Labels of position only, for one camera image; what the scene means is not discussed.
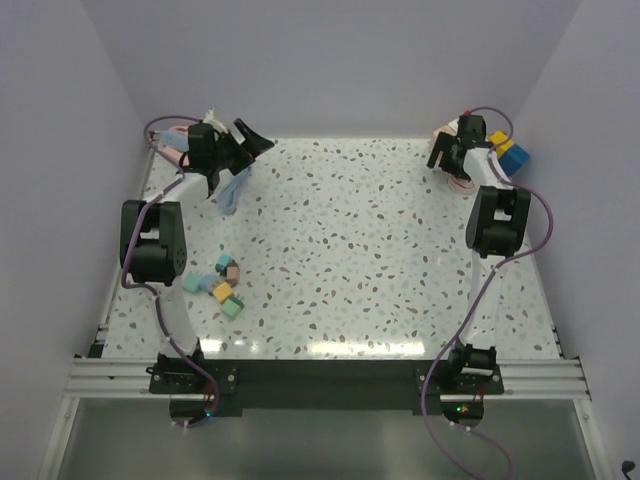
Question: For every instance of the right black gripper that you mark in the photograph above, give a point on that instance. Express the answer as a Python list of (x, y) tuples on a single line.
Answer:
[(444, 143)]

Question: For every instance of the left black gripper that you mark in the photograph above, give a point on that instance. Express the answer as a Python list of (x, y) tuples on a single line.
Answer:
[(252, 146)]

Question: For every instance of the blue power strip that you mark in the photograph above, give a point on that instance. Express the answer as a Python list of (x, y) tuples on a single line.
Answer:
[(174, 140)]

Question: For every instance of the pink power strip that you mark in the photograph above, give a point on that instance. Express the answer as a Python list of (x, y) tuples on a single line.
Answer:
[(175, 155)]

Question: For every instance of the teal plug adapter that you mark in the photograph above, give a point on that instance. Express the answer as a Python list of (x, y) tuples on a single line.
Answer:
[(223, 263)]

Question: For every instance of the mauve plug adapter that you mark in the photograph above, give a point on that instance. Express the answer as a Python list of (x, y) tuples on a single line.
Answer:
[(233, 274)]

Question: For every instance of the light blue plug adapter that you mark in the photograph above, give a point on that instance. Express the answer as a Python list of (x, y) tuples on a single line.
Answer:
[(191, 283)]

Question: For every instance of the green plug adapter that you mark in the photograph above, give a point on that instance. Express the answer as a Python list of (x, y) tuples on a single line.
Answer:
[(232, 307)]

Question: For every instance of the peach cube socket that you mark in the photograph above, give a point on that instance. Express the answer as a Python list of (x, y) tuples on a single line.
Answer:
[(450, 129)]

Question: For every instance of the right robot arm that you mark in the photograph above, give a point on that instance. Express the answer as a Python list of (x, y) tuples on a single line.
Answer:
[(494, 234)]

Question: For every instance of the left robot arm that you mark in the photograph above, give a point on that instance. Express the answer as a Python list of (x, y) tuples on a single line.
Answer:
[(153, 247)]

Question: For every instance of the yellow and blue cube socket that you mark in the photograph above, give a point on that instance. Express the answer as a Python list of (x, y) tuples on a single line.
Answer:
[(511, 156)]

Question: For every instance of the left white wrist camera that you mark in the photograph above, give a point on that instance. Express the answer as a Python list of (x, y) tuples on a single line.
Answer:
[(211, 119)]

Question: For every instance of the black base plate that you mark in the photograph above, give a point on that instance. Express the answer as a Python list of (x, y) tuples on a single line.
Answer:
[(228, 388)]

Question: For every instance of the aluminium frame rail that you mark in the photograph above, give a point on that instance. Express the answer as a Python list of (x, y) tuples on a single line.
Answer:
[(558, 379)]

